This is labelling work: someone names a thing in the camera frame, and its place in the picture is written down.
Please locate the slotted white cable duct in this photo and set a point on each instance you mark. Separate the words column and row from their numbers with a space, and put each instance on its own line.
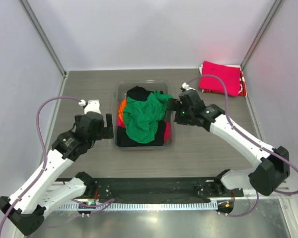
column 73, row 206

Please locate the aluminium frame rail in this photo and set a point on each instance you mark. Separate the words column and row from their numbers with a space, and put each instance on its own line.
column 248, row 192

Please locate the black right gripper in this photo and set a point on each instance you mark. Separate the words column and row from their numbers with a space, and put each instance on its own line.
column 175, row 104

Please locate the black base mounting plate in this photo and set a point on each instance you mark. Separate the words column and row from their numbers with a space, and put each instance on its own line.
column 160, row 190

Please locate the black t-shirt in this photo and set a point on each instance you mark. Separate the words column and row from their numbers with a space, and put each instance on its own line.
column 122, row 139

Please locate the left aluminium corner post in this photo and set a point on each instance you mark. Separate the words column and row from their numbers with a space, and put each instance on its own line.
column 41, row 33

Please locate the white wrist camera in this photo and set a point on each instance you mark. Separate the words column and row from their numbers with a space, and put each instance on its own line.
column 186, row 87
column 90, row 106

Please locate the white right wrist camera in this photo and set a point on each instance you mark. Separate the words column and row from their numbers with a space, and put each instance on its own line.
column 186, row 87

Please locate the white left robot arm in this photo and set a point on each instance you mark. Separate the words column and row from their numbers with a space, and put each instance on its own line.
column 28, row 207

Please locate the aluminium corner post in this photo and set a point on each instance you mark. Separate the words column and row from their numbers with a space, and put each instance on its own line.
column 273, row 11
column 41, row 33

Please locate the orange t-shirt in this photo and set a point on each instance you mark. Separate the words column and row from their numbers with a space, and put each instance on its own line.
column 120, row 113

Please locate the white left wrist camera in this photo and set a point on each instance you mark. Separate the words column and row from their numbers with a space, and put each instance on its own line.
column 90, row 106

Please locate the clear plastic bin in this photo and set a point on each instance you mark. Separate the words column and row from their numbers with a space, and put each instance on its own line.
column 151, row 85

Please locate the green t-shirt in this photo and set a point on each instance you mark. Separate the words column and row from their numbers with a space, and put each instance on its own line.
column 141, row 118

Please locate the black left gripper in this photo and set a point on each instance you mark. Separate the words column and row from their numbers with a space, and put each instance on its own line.
column 107, row 131

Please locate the right aluminium corner post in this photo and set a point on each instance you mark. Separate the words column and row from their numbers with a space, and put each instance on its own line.
column 273, row 11

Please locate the folded pink t-shirt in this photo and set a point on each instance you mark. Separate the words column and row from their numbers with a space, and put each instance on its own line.
column 218, row 77

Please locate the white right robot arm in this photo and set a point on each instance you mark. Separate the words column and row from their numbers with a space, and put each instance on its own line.
column 269, row 165

